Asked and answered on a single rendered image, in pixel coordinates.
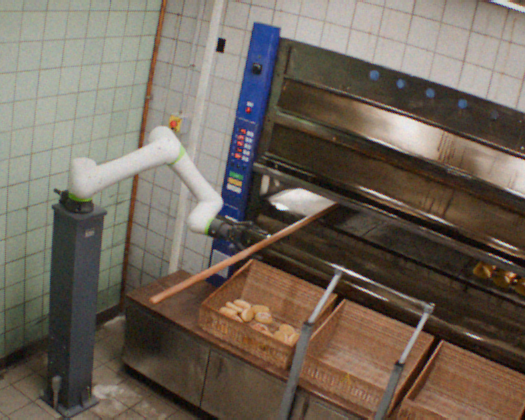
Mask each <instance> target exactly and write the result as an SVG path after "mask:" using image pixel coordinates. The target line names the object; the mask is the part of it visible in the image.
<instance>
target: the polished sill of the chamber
mask: <svg viewBox="0 0 525 420"><path fill-rule="evenodd" d="M258 207H260V208H263V209H265V210H267V211H270V212H272V213H275V214H277V215H280V217H282V218H286V219H288V220H290V221H293V222H295V223H298V222H300V221H302V220H304V219H306V218H308V215H306V214H303V213H301V212H298V211H296V210H293V209H291V208H288V207H286V206H282V205H280V204H277V203H275V202H272V201H270V200H267V199H265V198H264V199H261V200H259V203H258ZM304 226H305V227H308V228H310V229H312V230H315V231H317V232H320V233H322V234H325V235H328V236H331V237H333V238H335V239H338V240H340V241H343V242H345V243H348V244H350V245H353V246H354V247H356V248H359V249H361V250H364V251H366V252H369V253H371V254H373V255H376V256H378V257H381V258H383V259H386V260H387V261H390V262H392V263H394V264H397V265H399V266H400V265H402V266H403V267H406V268H408V269H411V270H413V271H415V272H417V273H419V274H422V275H424V276H426V277H428V278H433V279H435V280H437V281H439V282H442V283H444V284H446V285H448V286H451V287H454V288H457V289H458V290H461V291H463V292H465V293H467V294H471V295H473V296H476V297H477V298H480V299H482V300H484V301H485V300H486V301H489V302H490V303H492V304H494V305H496V306H500V307H503V308H504V309H506V310H509V311H510V312H511V311H513V312H514V313H517V314H518V315H521V316H524V317H525V304H521V303H520V302H517V301H516V300H513V299H512V298H511V299H509V298H507V297H505V296H503V295H501V294H499V293H495V292H492V291H491V290H488V289H486V288H484V287H482V286H481V287H480V286H478V285H475V284H474V283H471V282H469V281H467V280H465V279H461V278H458V277H456V276H454V275H452V274H449V273H447V272H445V271H443V270H440V269H439V270H438V269H436V268H434V267H431V266H429V265H427V264H425V263H422V262H420V261H418V260H416V259H414V258H411V257H409V256H406V255H405V254H403V255H402V254H400V253H397V252H395V251H392V250H390V249H388V248H386V247H383V246H381V245H378V244H376V243H373V242H371V241H368V240H366V239H363V238H361V237H359V236H357V235H354V234H352V233H349V232H347V231H344V230H342V229H339V228H337V227H334V226H332V225H329V224H327V223H323V222H321V221H318V220H316V219H315V220H314V221H312V222H310V223H308V224H306V225H304Z"/></svg>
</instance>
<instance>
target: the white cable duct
mask: <svg viewBox="0 0 525 420"><path fill-rule="evenodd" d="M222 7H223V0H215V1H214V7H213V12H212V18H211V24H210V30H209V35H208V38H207V42H206V47H205V53H204V59H203V65H202V72H201V77H200V83H199V84H198V90H197V96H196V102H195V108H194V115H193V121H192V128H191V131H190V134H189V141H188V147H187V154H188V156H189V157H190V159H191V160H192V162H193V161H194V155H195V149H196V142H197V136H198V133H199V130H200V124H201V117H202V111H203V105H204V99H205V92H206V87H207V81H209V75H210V69H211V63H212V57H213V52H214V45H215V40H216V34H217V29H218V26H219V23H220V17H221V12H222ZM188 193H189V189H188V188H187V187H186V185H185V184H184V183H183V182H182V187H181V193H180V199H179V206H178V212H177V220H176V226H175V233H174V239H173V246H172V252H171V258H170V265H169V271H168V274H170V273H171V274H172V273H174V272H176V270H177V263H178V257H179V251H180V244H181V238H182V232H183V226H184V219H185V212H186V206H187V200H188Z"/></svg>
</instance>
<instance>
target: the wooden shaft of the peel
mask: <svg viewBox="0 0 525 420"><path fill-rule="evenodd" d="M341 205H342V204H340V203H337V202H335V203H333V204H332V205H330V206H328V207H326V208H324V209H321V210H319V211H317V212H315V213H313V214H311V215H309V217H308V218H306V219H304V220H302V221H300V222H298V223H296V224H294V225H292V226H290V227H288V228H286V229H284V230H282V231H280V232H278V233H276V234H274V235H272V236H270V237H268V238H266V239H264V240H263V241H261V242H259V243H257V244H254V246H252V247H250V248H248V249H246V250H244V251H242V252H240V253H239V254H237V255H235V256H233V257H231V258H229V259H227V260H225V261H223V262H220V263H218V264H216V265H215V266H213V267H211V268H209V269H207V270H205V271H203V272H201V273H199V274H197V275H195V276H193V277H192V278H190V279H188V280H186V281H184V282H182V283H180V284H178V285H176V286H174V287H172V288H170V289H167V290H166V291H164V292H162V293H160V294H158V295H156V296H154V297H152V298H151V299H150V300H149V303H150V304H151V305H156V304H158V303H160V302H161V301H163V300H165V299H167V298H169V297H172V296H174V295H175V294H177V293H179V292H181V291H183V290H184V289H186V288H188V287H190V286H192V285H194V284H196V283H197V282H199V281H201V280H203V279H205V278H207V277H209V276H210V275H212V274H214V273H216V272H219V271H221V270H223V269H224V268H226V267H228V266H230V265H232V264H234V263H236V262H237V261H239V260H241V259H243V258H245V257H247V256H249V255H250V254H252V253H254V252H257V251H259V250H261V249H263V248H264V247H266V246H268V244H270V243H272V242H274V241H276V240H277V239H279V238H281V237H283V236H286V235H288V234H290V233H291V232H293V231H295V230H297V229H299V228H301V227H302V226H304V225H306V224H308V223H310V222H312V221H314V220H315V219H317V218H319V216H321V215H324V214H326V213H328V212H329V211H331V210H333V209H335V208H337V207H339V206H341Z"/></svg>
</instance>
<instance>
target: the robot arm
mask: <svg viewBox="0 0 525 420"><path fill-rule="evenodd" d="M149 143H150V144H149V145H147V146H145V147H143V148H141V149H139V150H137V151H134V152H132V153H130V154H127V155H125V156H123V157H121V158H118V159H116V160H115V161H112V162H109V163H106V164H104V165H101V166H96V163H95V162H94V160H92V159H90V158H85V157H79V158H78V159H74V161H73V162H72V163H71V169H70V180H69V189H68V190H63V191H61V190H59V189H57V188H54V189H53V192H55V193H57V194H59V195H60V199H59V203H60V204H62V205H65V208H66V210H67V211H68V212H73V213H78V214H86V213H90V212H92V211H93V210H94V205H93V201H92V197H93V196H95V195H97V194H98V193H99V192H101V191H103V190H105V189H106V188H107V187H109V186H111V185H113V184H115V183H117V182H119V181H121V180H124V179H126V178H128V177H131V176H134V175H136V174H139V173H141V172H144V171H147V170H150V169H154V168H157V167H161V166H165V165H167V167H168V168H169V169H170V170H171V171H172V172H173V173H174V174H175V175H176V176H177V177H178V178H179V179H180V180H181V181H182V182H183V183H184V184H185V185H186V187H187V188H188V189H189V190H190V192H191V193H192V194H193V196H194V197H195V198H196V199H197V201H198V202H199V204H198V206H197V207H196V208H195V209H194V210H193V211H192V212H191V214H190V215H189V216H188V219H187V226H188V228H189V230H190V231H191V232H193V233H196V234H203V235H206V236H209V237H212V238H215V239H217V240H220V239H222V240H226V241H229V242H230V243H231V245H230V246H229V249H230V250H232V251H234V252H235V253H236V254H239V253H240V251H241V252H242V251H244V250H245V249H244V247H243V245H242V244H241V241H240V239H241V232H243V231H246V230H249V229H251V228H252V229H251V230H252V231H254V232H258V233H261V234H264V235H265V234H267V233H268V232H266V231H264V230H261V228H260V227H257V226H254V224H253V223H254V222H253V221H249V222H238V221H236V222H234V227H233V226H230V225H227V223H226V222H223V221H220V220H217V219H214V217H215V215H216V214H217V212H218V211H219V210H220V209H221V207H222V199H221V197H220V196H219V195H218V194H217V193H216V192H215V191H214V190H213V189H212V188H211V187H210V186H209V183H208V182H207V181H206V180H205V178H204V177H203V176H202V175H201V173H200V172H199V171H198V169H197V168H196V166H195V165H194V163H193V162H192V160H191V159H190V157H189V156H188V154H187V152H186V151H185V149H184V148H183V147H182V145H181V144H180V142H179V141H178V139H177V138H176V137H175V135H174V133H173V131H172V130H171V129H170V128H166V127H157V128H155V129H153V130H152V132H151V133H150V135H149ZM240 225H250V226H249V227H246V228H244V229H241V230H239V229H238V228H237V226H240ZM233 243H235V244H236V245H237V247H238V248H239V250H240V251H239V250H238V249H237V248H236V247H235V245H234V244H233ZM247 258H250V259H254V258H256V259H258V260H261V259H263V257H261V256H259V255H256V254H250V255H249V256H247V257H245V258H243V260H245V259H247Z"/></svg>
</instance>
